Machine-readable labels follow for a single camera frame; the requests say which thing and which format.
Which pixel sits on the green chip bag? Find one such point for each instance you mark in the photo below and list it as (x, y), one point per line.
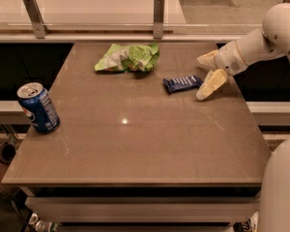
(129, 58)

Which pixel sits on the middle metal rail bracket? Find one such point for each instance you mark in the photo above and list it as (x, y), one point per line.
(158, 19)

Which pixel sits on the blue pepsi can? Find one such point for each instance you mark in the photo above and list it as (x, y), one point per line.
(38, 107)

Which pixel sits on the left metal rail bracket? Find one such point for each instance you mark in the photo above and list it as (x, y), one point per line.
(33, 11)

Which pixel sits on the blue rxbar blueberry wrapper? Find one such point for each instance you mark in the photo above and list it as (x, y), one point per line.
(179, 84)

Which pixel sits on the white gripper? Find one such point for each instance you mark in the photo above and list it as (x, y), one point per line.
(228, 60)

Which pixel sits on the cans under table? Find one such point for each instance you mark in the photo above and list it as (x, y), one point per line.
(41, 225)

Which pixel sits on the grey table drawer front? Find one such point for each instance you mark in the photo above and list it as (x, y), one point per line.
(148, 209)

